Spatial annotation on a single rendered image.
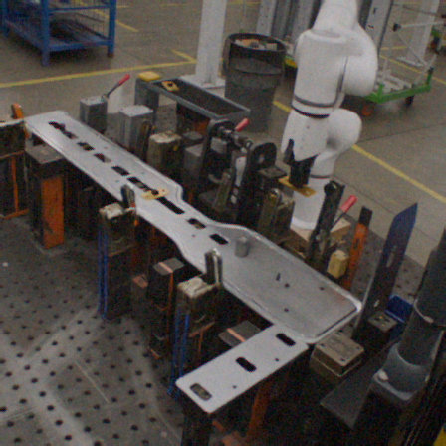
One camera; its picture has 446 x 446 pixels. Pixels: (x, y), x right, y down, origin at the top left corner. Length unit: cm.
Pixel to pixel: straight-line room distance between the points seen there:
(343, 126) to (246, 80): 270
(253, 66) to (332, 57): 335
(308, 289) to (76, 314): 68
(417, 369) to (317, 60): 82
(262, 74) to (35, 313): 319
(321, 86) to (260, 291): 50
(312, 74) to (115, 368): 89
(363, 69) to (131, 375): 94
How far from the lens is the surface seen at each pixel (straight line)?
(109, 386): 151
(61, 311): 172
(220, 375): 115
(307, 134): 118
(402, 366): 40
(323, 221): 145
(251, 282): 138
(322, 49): 112
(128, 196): 150
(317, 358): 118
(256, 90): 457
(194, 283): 128
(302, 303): 135
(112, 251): 155
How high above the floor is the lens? 183
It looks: 32 degrees down
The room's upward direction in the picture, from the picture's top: 8 degrees clockwise
